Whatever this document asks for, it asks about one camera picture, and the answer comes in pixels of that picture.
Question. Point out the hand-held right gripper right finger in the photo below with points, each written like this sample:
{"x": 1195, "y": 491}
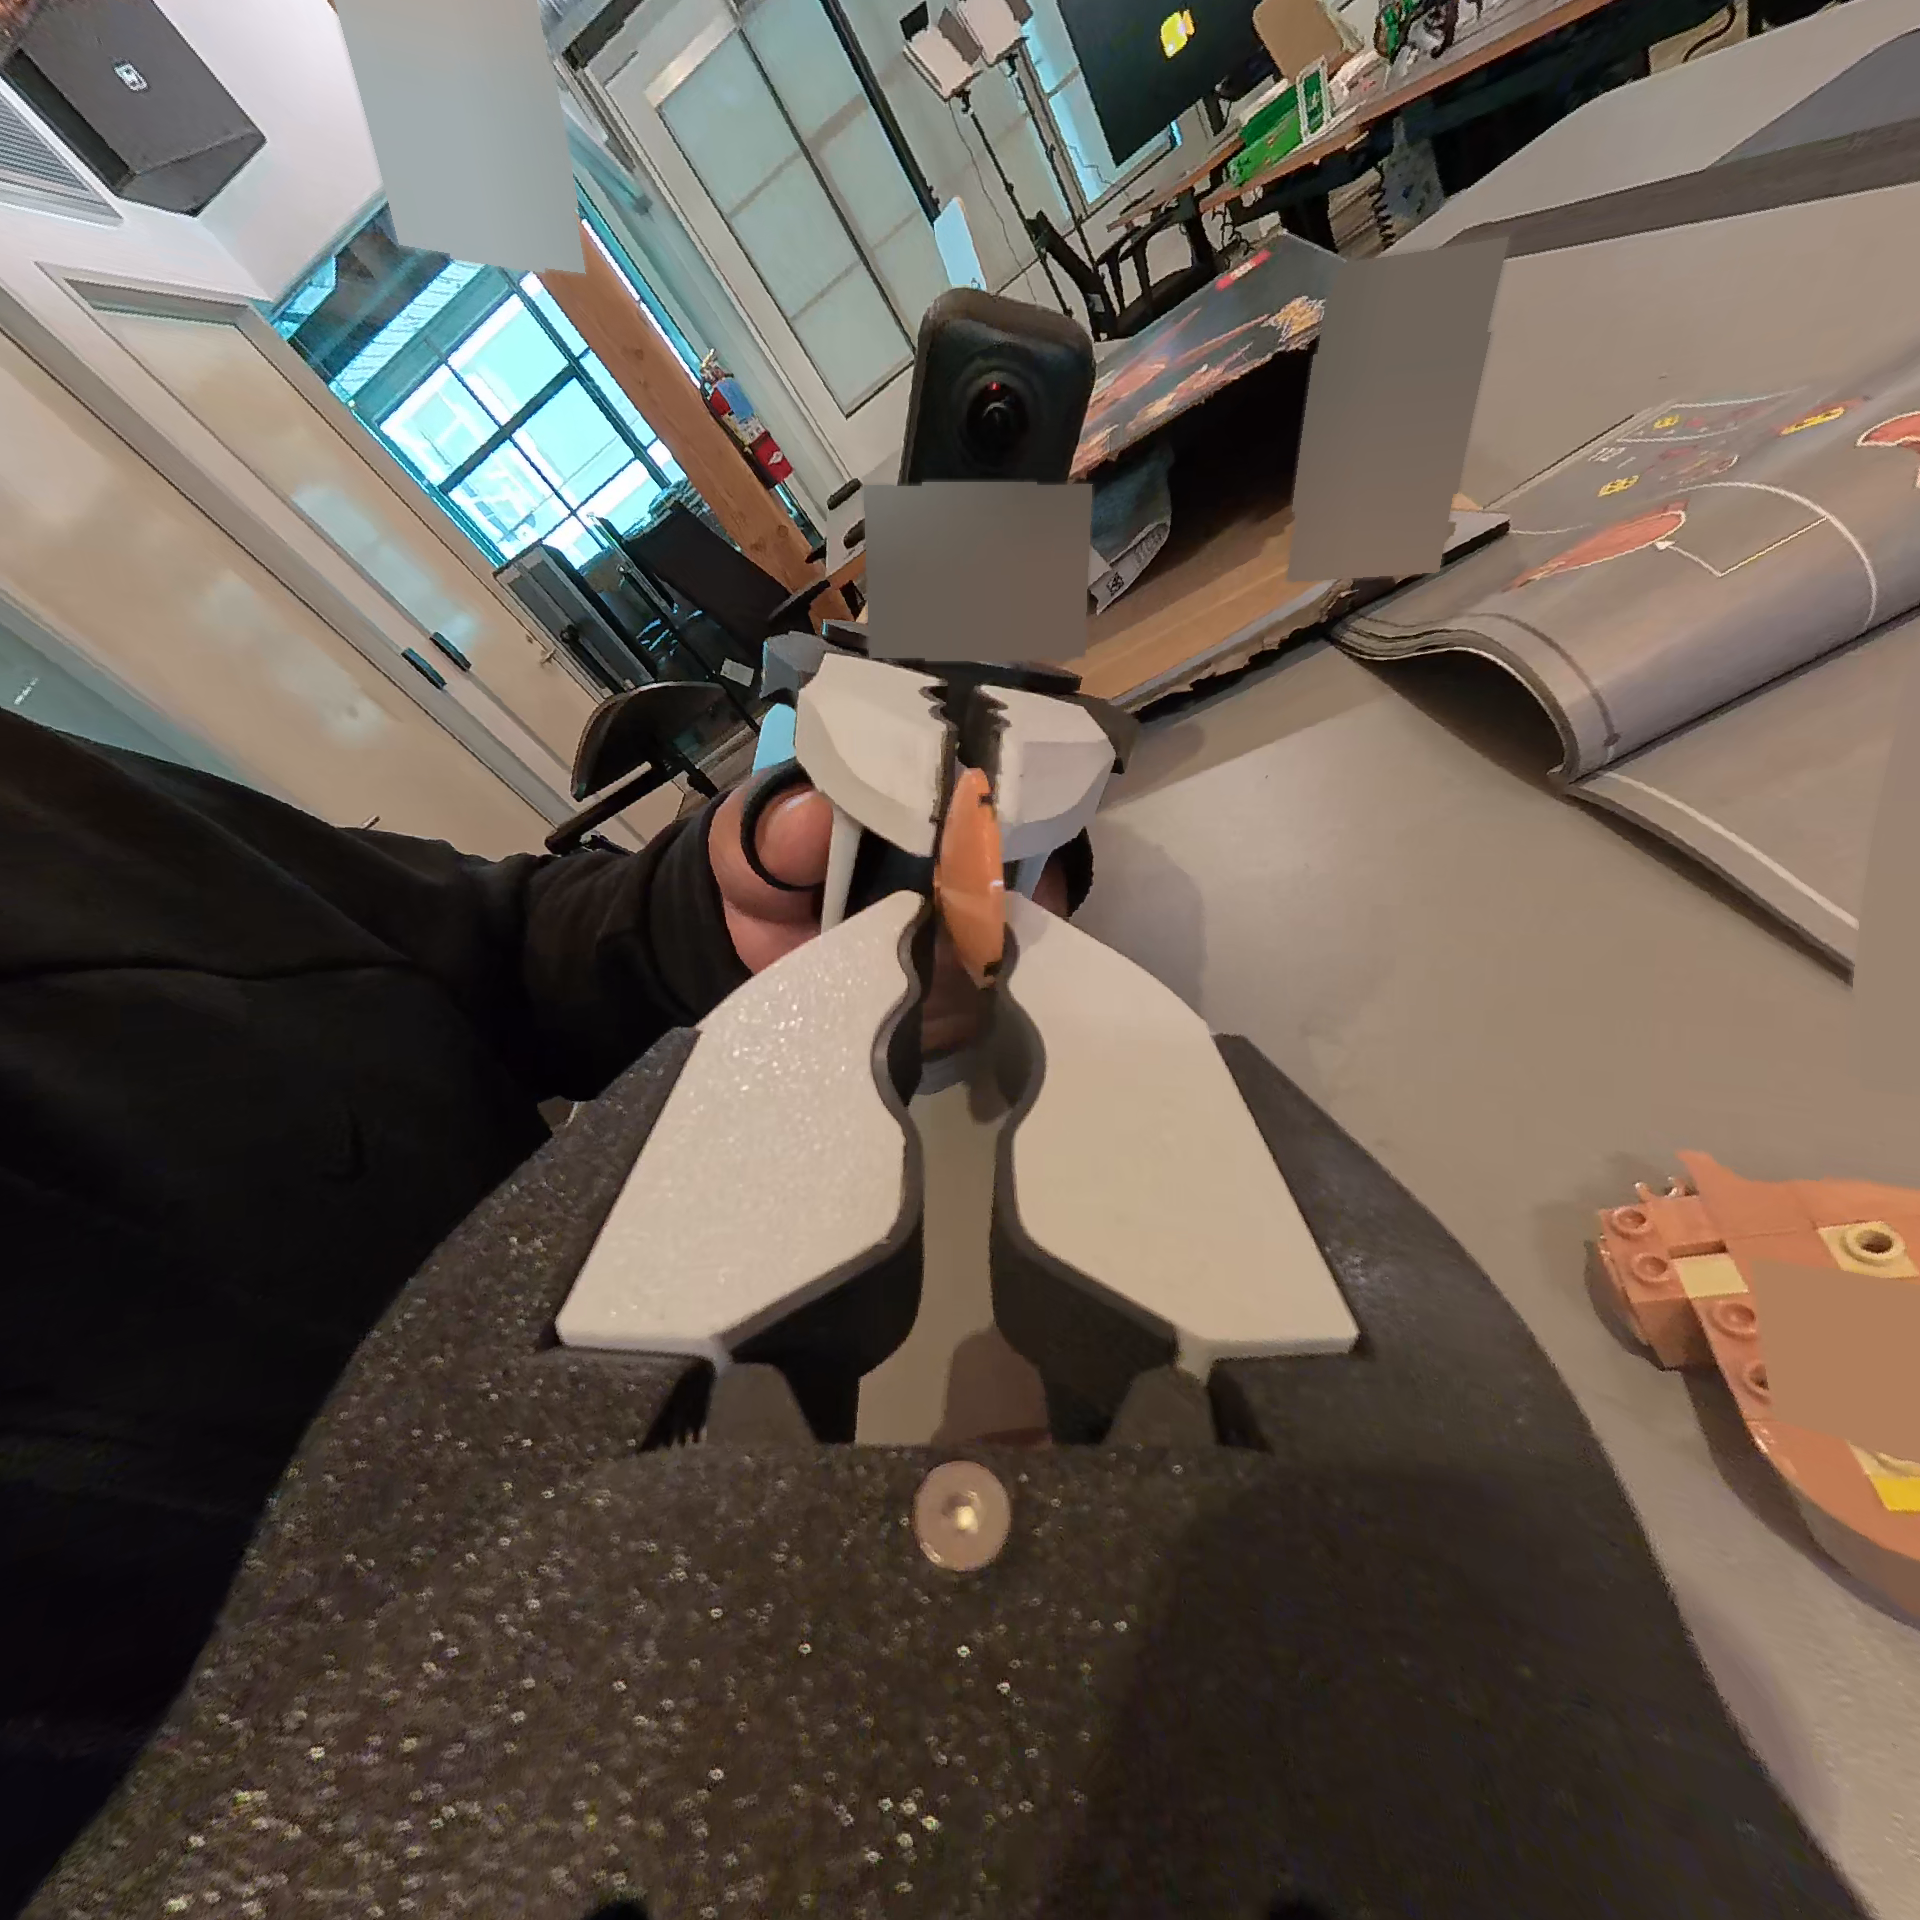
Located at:
{"x": 1187, "y": 1171}

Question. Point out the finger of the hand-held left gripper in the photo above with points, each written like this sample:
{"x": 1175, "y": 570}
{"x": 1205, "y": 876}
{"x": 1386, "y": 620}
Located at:
{"x": 1045, "y": 767}
{"x": 871, "y": 750}

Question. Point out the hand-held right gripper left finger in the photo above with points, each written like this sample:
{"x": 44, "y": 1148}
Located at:
{"x": 751, "y": 1171}

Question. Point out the brown curved brick piece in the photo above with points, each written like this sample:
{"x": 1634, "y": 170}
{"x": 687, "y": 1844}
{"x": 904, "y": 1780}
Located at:
{"x": 969, "y": 872}

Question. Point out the grey desk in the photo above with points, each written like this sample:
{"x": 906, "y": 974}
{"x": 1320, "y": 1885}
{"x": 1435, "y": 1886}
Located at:
{"x": 1410, "y": 990}

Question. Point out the person's left hand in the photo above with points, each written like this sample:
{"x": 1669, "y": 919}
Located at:
{"x": 775, "y": 902}

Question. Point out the black office chair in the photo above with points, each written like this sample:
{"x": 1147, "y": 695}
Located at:
{"x": 675, "y": 645}

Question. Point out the red fire extinguisher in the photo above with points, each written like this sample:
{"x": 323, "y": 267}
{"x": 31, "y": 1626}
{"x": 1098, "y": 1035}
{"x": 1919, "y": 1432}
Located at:
{"x": 767, "y": 429}

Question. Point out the cardboard box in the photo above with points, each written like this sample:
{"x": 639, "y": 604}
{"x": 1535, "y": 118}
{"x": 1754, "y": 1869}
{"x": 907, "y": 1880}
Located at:
{"x": 1200, "y": 510}

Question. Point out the large black television screen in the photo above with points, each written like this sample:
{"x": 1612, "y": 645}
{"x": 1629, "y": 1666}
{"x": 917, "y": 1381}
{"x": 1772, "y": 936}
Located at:
{"x": 1154, "y": 67}

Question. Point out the long wooden table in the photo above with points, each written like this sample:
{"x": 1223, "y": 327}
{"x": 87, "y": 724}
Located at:
{"x": 1410, "y": 93}

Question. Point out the round brown brick assembly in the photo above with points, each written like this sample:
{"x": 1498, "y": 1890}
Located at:
{"x": 1802, "y": 1323}

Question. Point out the grey instruction booklet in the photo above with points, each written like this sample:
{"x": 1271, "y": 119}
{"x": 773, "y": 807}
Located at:
{"x": 1709, "y": 573}

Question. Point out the light grey table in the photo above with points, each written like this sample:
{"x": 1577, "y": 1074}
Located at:
{"x": 1709, "y": 123}

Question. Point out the black wall speaker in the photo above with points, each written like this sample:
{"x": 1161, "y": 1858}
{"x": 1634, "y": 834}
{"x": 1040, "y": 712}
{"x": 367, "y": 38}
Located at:
{"x": 122, "y": 93}

